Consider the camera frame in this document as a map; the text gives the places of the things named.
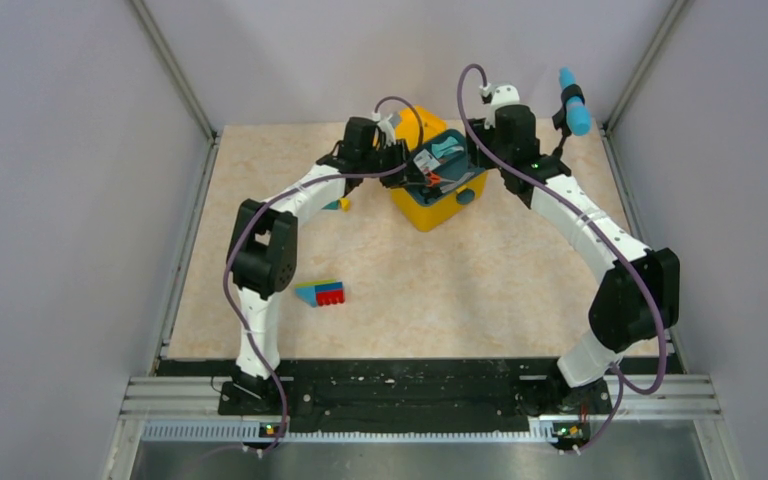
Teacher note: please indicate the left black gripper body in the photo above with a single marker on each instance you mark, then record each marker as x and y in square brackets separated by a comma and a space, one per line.
[384, 156]

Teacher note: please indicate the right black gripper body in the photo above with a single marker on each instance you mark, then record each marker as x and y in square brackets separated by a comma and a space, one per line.
[488, 137]

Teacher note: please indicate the white blue wipe sachets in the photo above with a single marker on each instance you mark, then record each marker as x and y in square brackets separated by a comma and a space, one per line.
[426, 161]

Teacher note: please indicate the teal divided tray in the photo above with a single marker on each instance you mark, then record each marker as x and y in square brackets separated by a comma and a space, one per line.
[454, 168]

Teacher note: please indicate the yellow plastic medicine box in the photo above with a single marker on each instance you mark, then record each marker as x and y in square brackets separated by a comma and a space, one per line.
[419, 125]

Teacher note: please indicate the colourful card pack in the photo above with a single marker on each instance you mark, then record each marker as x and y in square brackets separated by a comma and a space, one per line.
[322, 293]

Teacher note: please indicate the orange handled scissors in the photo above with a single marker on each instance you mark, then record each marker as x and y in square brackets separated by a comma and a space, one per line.
[432, 180]

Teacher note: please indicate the black handled scissors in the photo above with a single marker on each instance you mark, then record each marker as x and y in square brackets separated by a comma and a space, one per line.
[446, 187]

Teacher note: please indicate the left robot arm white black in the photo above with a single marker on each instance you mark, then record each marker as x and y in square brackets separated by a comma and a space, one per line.
[262, 256]

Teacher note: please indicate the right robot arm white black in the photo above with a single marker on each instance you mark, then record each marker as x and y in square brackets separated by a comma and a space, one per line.
[638, 293]

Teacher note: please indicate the yellow teal tape roll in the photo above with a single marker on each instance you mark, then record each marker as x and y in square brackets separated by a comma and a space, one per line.
[341, 204]

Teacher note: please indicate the blue microphone on stand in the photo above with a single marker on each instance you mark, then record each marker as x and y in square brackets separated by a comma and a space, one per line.
[573, 118]

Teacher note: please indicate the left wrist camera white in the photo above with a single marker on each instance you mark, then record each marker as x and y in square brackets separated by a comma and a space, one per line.
[387, 124]

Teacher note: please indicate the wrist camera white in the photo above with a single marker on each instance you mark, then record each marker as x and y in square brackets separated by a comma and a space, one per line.
[496, 96]
[387, 124]

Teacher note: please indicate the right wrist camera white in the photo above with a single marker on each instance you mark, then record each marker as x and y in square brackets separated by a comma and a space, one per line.
[496, 96]

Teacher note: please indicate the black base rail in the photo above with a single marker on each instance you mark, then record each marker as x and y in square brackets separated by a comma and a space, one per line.
[414, 396]

